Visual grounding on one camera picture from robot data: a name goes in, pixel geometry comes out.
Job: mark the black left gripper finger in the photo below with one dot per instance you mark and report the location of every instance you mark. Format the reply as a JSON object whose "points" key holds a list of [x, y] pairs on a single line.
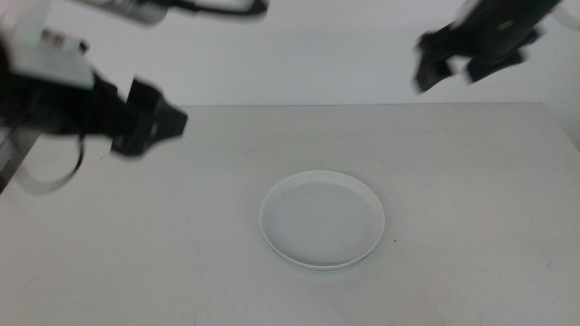
{"points": [[154, 117]]}

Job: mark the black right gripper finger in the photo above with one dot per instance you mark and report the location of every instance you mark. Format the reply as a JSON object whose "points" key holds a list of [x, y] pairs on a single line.
{"points": [[430, 72], [494, 68]]}

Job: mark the white shallow bowl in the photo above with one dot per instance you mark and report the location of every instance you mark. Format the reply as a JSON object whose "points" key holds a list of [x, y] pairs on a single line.
{"points": [[321, 217]]}

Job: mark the grey shallow bowl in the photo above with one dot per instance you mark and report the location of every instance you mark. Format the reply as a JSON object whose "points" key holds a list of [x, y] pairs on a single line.
{"points": [[331, 266]]}

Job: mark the mint green shallow bowl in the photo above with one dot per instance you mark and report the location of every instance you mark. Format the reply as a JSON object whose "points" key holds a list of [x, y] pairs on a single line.
{"points": [[317, 270]]}

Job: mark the white side furniture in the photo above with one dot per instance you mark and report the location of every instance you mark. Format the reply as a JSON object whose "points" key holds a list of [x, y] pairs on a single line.
{"points": [[9, 154]]}

